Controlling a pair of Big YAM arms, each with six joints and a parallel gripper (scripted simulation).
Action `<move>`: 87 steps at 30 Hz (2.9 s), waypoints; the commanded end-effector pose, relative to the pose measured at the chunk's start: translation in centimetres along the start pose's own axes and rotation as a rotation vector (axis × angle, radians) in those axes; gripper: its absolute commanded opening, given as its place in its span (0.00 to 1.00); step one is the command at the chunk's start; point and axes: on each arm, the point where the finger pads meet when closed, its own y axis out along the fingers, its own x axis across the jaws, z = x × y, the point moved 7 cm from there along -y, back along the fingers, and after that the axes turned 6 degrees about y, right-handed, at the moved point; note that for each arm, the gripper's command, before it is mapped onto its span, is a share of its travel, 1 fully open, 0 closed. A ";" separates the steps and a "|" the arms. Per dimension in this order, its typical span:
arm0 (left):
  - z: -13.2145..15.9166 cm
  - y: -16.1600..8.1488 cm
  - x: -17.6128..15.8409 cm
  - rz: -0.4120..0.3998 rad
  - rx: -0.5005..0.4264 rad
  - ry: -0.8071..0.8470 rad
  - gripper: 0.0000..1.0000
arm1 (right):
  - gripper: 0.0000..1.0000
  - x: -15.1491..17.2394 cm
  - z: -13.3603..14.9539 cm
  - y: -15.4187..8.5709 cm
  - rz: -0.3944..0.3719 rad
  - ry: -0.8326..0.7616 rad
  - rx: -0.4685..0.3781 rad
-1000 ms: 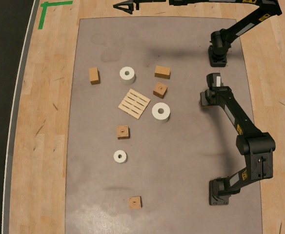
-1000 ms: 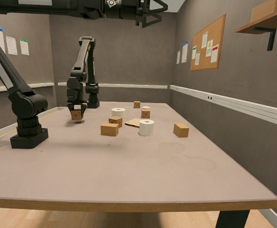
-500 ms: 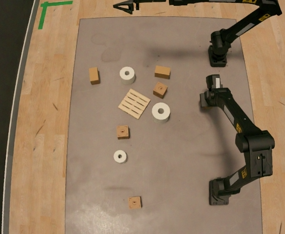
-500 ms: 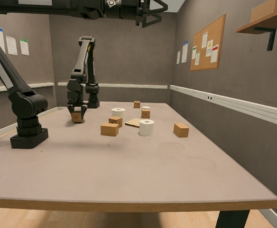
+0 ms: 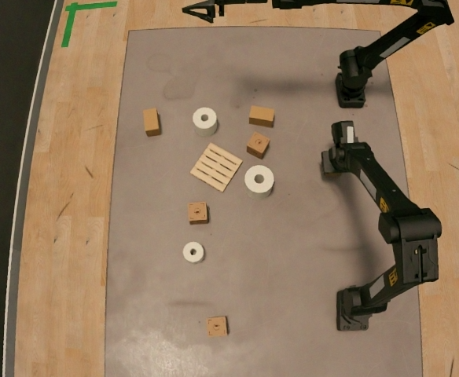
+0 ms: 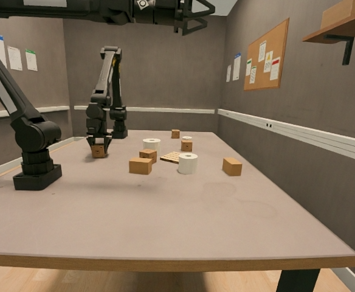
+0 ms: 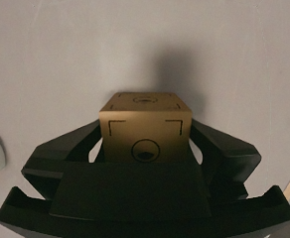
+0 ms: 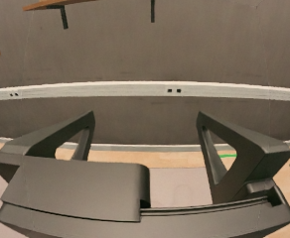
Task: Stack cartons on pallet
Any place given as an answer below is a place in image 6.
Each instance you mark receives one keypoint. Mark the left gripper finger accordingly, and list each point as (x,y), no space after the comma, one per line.
(90,141)
(107,143)

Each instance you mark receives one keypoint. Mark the small wooden pallet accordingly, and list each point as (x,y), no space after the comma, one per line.
(171,157)

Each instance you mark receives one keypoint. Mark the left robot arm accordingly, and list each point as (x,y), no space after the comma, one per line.
(100,98)

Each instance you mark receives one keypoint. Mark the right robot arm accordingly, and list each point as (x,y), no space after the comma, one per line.
(37,165)

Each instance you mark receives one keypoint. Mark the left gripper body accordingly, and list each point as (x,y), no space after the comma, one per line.
(99,135)

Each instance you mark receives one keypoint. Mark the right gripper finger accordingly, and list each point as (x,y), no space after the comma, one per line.
(186,31)
(190,15)

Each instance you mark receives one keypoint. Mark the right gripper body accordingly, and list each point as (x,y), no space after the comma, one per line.
(165,16)

